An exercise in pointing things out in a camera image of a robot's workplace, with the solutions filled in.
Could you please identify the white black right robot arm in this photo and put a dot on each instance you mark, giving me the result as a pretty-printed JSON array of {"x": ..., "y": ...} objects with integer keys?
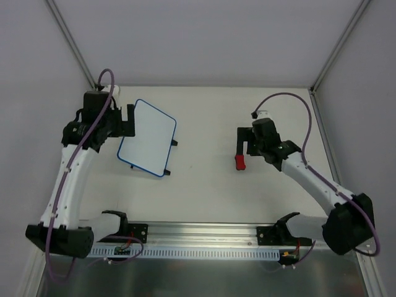
[{"x": 349, "y": 218}]

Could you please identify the left aluminium frame post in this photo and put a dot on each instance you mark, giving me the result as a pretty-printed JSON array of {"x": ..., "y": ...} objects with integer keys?
[{"x": 70, "y": 41}]

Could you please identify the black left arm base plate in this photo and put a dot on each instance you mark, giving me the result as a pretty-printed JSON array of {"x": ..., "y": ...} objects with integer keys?
[{"x": 134, "y": 230}]

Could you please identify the blue framed whiteboard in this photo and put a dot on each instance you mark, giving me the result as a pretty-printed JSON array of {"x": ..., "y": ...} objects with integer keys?
[{"x": 149, "y": 149}]

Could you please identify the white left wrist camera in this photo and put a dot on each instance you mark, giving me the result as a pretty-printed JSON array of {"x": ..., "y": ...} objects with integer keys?
[{"x": 116, "y": 90}]

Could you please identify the white slotted cable duct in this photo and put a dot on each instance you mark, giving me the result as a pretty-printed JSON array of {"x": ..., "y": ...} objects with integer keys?
[{"x": 196, "y": 253}]

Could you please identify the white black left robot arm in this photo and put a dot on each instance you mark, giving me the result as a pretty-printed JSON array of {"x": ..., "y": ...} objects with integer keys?
[{"x": 60, "y": 230}]

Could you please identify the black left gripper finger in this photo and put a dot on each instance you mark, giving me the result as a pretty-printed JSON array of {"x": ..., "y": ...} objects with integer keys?
[
  {"x": 128, "y": 114},
  {"x": 128, "y": 129}
]

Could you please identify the red black whiteboard eraser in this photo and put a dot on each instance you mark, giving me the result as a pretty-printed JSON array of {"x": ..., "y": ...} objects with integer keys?
[{"x": 239, "y": 162}]

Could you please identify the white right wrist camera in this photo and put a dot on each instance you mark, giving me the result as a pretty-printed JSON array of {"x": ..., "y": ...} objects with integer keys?
[{"x": 261, "y": 114}]

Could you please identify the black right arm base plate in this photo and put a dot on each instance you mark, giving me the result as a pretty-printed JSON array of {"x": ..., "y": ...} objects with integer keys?
[{"x": 267, "y": 236}]

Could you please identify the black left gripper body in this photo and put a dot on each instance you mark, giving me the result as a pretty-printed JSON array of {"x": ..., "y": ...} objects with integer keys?
[{"x": 130, "y": 120}]

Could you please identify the aluminium mounting rail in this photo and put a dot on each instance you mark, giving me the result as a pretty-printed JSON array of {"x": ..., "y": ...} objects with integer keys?
[{"x": 203, "y": 234}]

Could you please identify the aluminium frame post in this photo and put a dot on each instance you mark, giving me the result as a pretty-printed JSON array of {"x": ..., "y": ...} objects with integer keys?
[
  {"x": 70, "y": 41},
  {"x": 340, "y": 43}
]

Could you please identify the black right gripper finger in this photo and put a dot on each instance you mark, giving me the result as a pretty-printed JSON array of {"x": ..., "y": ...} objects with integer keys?
[
  {"x": 241, "y": 148},
  {"x": 245, "y": 134}
]

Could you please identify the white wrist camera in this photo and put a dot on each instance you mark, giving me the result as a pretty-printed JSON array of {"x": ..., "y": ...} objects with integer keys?
[
  {"x": 261, "y": 114},
  {"x": 116, "y": 90}
]

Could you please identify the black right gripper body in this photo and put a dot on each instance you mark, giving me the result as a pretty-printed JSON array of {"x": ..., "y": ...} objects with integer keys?
[{"x": 242, "y": 141}]

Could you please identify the right aluminium frame post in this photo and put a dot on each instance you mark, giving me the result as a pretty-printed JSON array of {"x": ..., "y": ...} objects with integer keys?
[{"x": 340, "y": 43}]

